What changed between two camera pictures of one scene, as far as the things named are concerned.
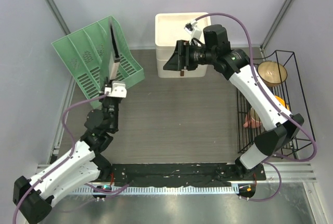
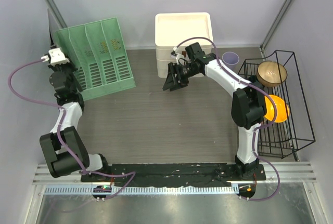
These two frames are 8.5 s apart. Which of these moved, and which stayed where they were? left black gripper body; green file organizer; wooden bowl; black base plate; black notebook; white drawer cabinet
Moved: green file organizer; left black gripper body; black notebook
Stayed: black base plate; wooden bowl; white drawer cabinet
